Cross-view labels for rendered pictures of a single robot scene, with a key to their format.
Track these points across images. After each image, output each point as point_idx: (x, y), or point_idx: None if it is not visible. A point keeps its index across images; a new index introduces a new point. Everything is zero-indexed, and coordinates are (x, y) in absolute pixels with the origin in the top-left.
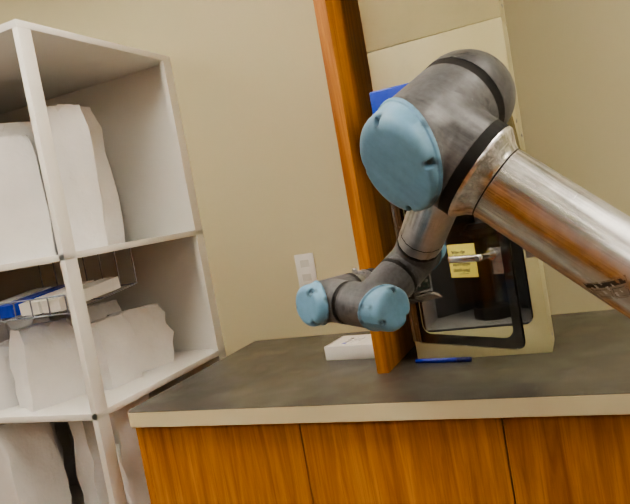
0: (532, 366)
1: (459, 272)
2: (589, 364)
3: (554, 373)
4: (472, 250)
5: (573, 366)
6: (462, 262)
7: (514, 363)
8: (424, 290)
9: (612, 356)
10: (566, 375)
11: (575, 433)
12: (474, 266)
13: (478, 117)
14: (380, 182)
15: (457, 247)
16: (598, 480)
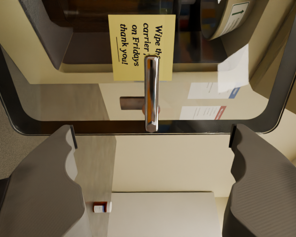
0: None
1: (120, 38)
2: (31, 146)
3: (2, 155)
4: (159, 75)
5: (22, 143)
6: (145, 93)
7: None
8: (73, 180)
9: (47, 137)
10: (6, 169)
11: None
12: (131, 75)
13: None
14: None
15: (167, 43)
16: None
